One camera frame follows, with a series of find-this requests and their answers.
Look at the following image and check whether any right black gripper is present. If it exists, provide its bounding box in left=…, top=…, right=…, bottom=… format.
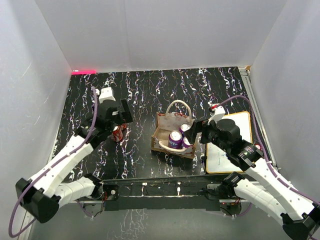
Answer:
left=183, top=115, right=230, bottom=153

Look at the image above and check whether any purple Fanta can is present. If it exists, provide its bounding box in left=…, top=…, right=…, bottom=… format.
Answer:
left=168, top=130, right=183, bottom=150
left=179, top=123, right=192, bottom=136
left=181, top=136, right=193, bottom=149

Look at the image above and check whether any red cola can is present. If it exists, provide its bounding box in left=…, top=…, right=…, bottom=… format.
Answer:
left=110, top=123, right=127, bottom=143

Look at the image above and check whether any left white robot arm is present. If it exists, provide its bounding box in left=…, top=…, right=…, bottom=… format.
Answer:
left=15, top=99, right=133, bottom=224

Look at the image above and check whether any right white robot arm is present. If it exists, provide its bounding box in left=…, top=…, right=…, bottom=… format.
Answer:
left=184, top=119, right=320, bottom=240

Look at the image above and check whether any white whiteboard yellow rim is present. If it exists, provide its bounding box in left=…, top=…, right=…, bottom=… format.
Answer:
left=205, top=111, right=253, bottom=175

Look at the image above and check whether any pink tape strip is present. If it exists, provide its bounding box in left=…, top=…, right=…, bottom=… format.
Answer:
left=72, top=70, right=97, bottom=75

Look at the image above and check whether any red emergency button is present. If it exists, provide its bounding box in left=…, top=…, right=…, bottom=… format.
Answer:
left=254, top=144, right=262, bottom=151

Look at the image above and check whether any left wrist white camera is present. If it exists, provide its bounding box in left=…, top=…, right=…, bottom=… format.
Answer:
left=98, top=87, right=116, bottom=104

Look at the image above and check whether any wrist white camera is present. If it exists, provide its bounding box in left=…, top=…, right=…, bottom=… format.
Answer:
left=208, top=103, right=226, bottom=123
left=98, top=87, right=116, bottom=104

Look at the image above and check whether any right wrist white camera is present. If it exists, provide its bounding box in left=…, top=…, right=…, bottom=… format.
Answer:
left=208, top=103, right=226, bottom=123

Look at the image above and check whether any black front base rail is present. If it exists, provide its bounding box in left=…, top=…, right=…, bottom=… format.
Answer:
left=74, top=177, right=242, bottom=212

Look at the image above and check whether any aluminium frame rail right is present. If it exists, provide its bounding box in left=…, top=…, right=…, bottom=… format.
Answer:
left=238, top=66, right=279, bottom=171

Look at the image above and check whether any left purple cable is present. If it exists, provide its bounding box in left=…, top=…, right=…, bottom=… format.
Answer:
left=8, top=86, right=100, bottom=238

